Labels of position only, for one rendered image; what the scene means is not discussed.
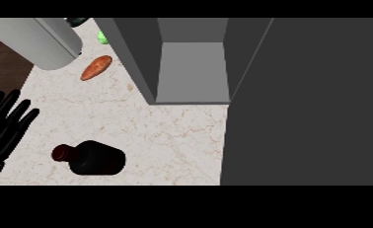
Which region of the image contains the orange sweet potato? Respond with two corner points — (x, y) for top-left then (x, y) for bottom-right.
(79, 54), (114, 82)

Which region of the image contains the dark green object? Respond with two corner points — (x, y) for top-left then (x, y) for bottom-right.
(65, 18), (92, 29)

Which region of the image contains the grey cabinet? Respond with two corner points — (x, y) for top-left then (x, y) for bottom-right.
(94, 18), (276, 106)

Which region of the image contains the dark wine bottle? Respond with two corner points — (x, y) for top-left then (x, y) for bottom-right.
(52, 139), (129, 177)

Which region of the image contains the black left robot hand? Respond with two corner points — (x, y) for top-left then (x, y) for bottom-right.
(0, 88), (42, 174)

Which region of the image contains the pale grey cylinder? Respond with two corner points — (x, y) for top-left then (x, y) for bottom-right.
(0, 18), (85, 72)

